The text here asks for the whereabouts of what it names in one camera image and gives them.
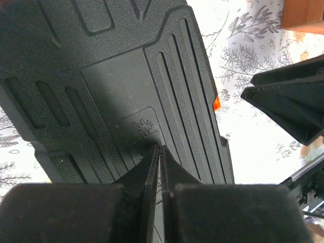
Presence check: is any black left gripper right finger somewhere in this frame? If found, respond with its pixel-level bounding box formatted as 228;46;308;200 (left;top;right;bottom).
159;146;311;242

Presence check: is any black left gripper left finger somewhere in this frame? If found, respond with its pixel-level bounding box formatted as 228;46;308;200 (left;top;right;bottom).
1;145;159;242

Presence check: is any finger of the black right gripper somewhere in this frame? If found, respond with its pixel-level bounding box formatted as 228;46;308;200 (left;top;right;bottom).
251;55;323;87

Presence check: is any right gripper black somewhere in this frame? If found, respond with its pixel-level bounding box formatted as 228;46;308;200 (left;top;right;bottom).
241;81;323;216

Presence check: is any black plastic tool case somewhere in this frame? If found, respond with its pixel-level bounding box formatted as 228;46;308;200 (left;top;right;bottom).
0;0;235;243

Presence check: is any wooden compartment tray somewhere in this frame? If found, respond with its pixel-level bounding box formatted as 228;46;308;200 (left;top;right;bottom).
281;0;323;35

